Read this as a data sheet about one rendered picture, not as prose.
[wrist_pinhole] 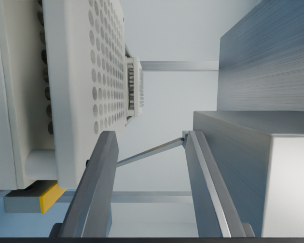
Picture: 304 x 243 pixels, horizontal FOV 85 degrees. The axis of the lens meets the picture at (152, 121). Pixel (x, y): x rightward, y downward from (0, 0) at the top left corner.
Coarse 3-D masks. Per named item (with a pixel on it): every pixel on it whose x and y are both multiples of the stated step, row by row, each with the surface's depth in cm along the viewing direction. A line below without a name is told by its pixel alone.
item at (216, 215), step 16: (192, 144) 9; (192, 160) 9; (208, 160) 8; (192, 176) 9; (208, 176) 7; (192, 192) 9; (208, 192) 7; (224, 192) 7; (208, 208) 7; (224, 208) 6; (208, 224) 7; (224, 224) 6; (240, 224) 6
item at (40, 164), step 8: (32, 152) 14; (40, 152) 14; (48, 152) 14; (32, 160) 14; (40, 160) 14; (48, 160) 14; (24, 168) 13; (32, 168) 13; (40, 168) 13; (48, 168) 13; (32, 176) 14; (40, 176) 14; (48, 176) 14; (56, 176) 14
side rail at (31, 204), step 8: (128, 120) 64; (32, 184) 16; (40, 184) 16; (48, 184) 16; (16, 192) 14; (24, 192) 14; (32, 192) 14; (40, 192) 14; (8, 200) 14; (16, 200) 14; (24, 200) 14; (32, 200) 14; (8, 208) 14; (16, 208) 14; (24, 208) 14; (32, 208) 14; (40, 208) 14
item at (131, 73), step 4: (128, 68) 70; (132, 68) 70; (140, 68) 70; (128, 72) 71; (132, 72) 71; (140, 72) 71; (128, 76) 71; (132, 76) 71; (140, 76) 71; (132, 80) 76; (140, 80) 76; (128, 84) 72; (132, 84) 71; (140, 84) 71; (132, 88) 79; (140, 88) 79; (132, 92) 81; (132, 104) 78; (140, 104) 80
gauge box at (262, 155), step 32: (224, 128) 18; (256, 128) 13; (288, 128) 13; (224, 160) 18; (256, 160) 13; (288, 160) 11; (256, 192) 13; (288, 192) 12; (256, 224) 13; (288, 224) 12
